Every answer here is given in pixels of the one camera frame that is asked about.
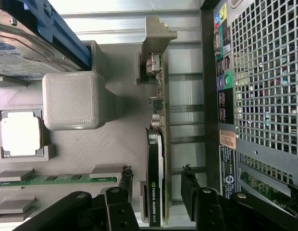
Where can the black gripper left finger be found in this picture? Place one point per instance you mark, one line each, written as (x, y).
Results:
(117, 209)

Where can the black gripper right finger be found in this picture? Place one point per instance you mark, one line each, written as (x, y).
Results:
(209, 209)

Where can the silver CPU chip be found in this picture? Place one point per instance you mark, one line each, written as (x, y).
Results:
(20, 133)

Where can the dark grey PC case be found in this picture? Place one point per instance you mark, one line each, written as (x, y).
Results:
(259, 149)

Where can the silver hard disk blue label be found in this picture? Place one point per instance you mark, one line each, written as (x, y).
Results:
(19, 48)

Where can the grey printed parts rack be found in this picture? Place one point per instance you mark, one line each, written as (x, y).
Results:
(91, 149)

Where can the green RAM stick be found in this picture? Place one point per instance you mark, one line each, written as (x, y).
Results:
(55, 180)

